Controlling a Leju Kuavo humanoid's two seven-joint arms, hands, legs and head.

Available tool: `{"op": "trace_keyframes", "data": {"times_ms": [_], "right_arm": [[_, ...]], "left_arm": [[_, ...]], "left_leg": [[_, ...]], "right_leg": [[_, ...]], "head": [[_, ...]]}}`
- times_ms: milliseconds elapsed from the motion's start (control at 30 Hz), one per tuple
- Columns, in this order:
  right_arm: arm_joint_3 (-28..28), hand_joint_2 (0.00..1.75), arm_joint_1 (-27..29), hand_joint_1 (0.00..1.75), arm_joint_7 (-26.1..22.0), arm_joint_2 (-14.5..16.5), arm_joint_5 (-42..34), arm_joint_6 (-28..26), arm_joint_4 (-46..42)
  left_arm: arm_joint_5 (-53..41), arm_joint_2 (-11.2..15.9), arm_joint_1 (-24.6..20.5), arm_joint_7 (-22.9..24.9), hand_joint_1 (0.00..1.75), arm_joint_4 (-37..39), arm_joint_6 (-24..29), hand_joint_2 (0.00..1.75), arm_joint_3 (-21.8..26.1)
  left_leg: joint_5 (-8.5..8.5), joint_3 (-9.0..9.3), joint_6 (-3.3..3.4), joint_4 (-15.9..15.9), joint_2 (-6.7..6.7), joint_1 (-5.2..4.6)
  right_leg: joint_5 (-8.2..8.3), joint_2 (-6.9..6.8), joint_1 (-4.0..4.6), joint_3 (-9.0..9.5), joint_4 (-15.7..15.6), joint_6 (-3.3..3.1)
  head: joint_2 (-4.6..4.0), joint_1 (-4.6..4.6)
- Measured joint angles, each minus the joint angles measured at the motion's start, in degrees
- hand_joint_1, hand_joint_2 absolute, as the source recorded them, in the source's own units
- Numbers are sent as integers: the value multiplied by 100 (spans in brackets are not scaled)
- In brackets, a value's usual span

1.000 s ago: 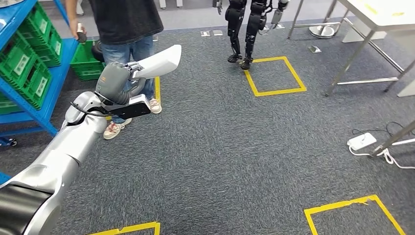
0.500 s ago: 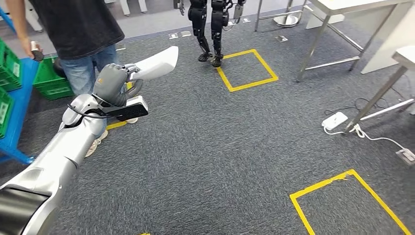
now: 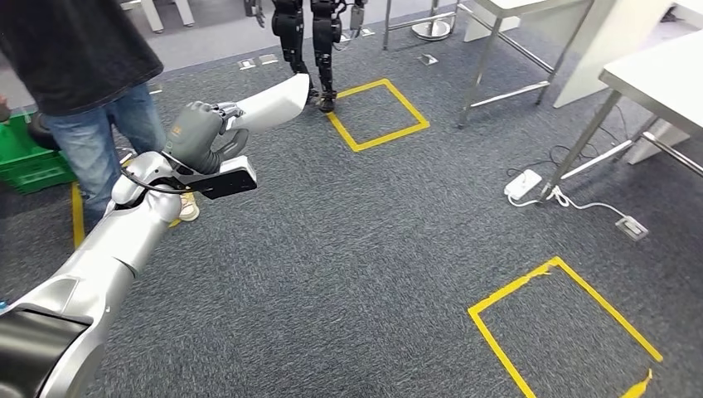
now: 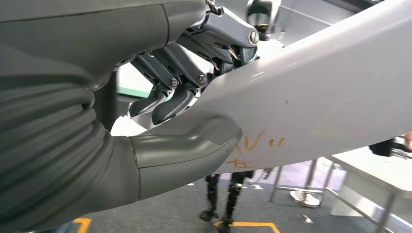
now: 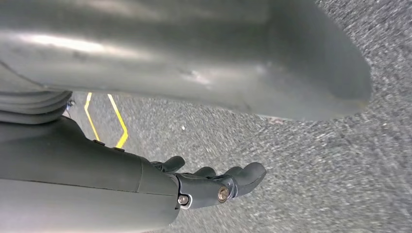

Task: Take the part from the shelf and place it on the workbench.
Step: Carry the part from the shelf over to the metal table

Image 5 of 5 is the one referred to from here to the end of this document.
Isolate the silver robot body shell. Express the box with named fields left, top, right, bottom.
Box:
left=0, top=0, right=373, bottom=121

